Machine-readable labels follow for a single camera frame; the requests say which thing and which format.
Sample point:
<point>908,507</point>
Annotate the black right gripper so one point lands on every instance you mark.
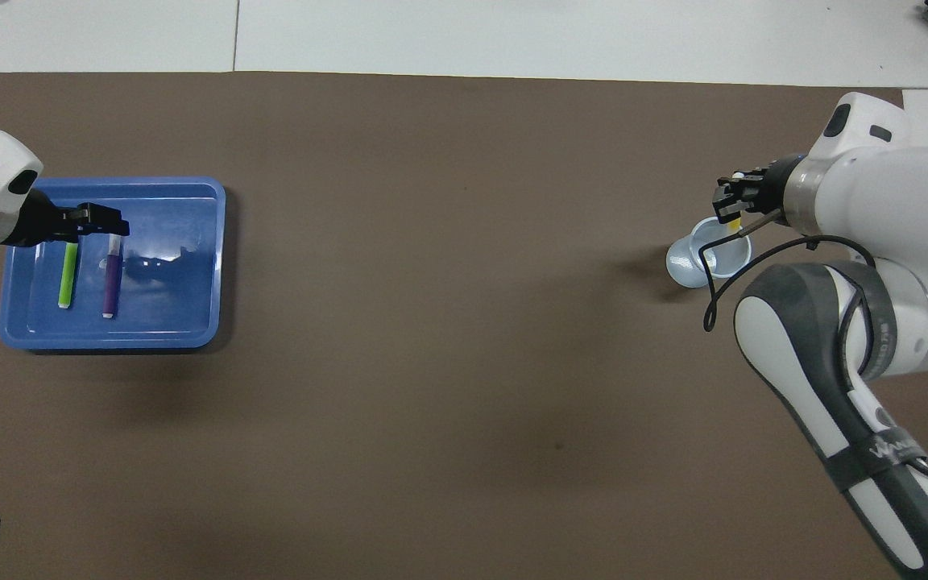
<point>774,189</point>

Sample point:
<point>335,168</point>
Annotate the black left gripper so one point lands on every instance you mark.
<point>41,225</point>

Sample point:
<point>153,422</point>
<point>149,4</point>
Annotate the yellow pen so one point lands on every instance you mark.
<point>736,225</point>

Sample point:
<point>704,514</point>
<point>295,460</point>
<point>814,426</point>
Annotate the purple pen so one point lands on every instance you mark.
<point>112,278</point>

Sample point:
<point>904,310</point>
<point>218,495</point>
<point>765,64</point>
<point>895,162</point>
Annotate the green pen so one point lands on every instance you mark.
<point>68,274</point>

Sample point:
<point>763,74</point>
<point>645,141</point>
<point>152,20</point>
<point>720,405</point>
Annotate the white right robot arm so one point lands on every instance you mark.
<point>899,209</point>

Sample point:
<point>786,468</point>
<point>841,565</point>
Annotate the translucent plastic cup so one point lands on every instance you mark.
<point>685,266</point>

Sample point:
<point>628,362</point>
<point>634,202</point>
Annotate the blue plastic tray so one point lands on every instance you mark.
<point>166,314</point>

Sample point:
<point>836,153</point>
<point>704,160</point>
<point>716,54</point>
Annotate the brown table mat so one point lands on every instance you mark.
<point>432,322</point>

